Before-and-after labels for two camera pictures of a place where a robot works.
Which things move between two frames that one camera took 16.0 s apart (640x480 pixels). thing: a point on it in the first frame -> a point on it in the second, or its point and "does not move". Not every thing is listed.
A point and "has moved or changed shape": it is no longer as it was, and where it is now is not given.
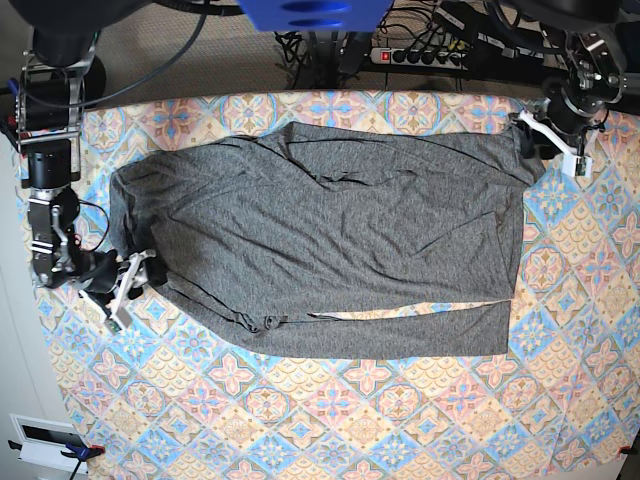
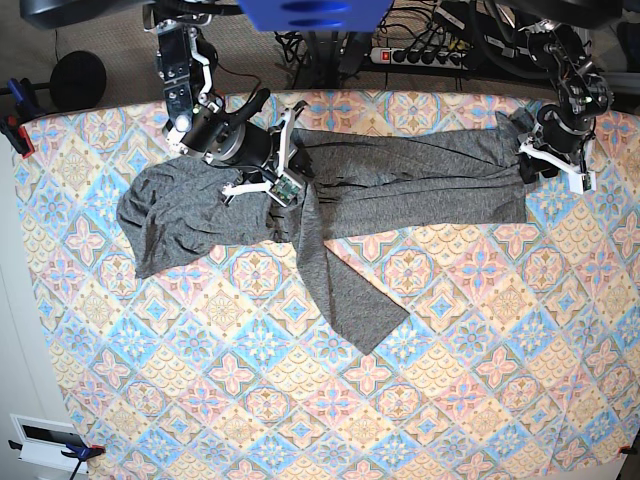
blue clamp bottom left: (81, 452) does not move
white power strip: (445, 59) does not move
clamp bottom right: (627, 450) does not move
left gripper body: (107, 280) -> (261, 154)
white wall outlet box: (43, 442) does not move
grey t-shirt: (316, 218) has moved or changed shape
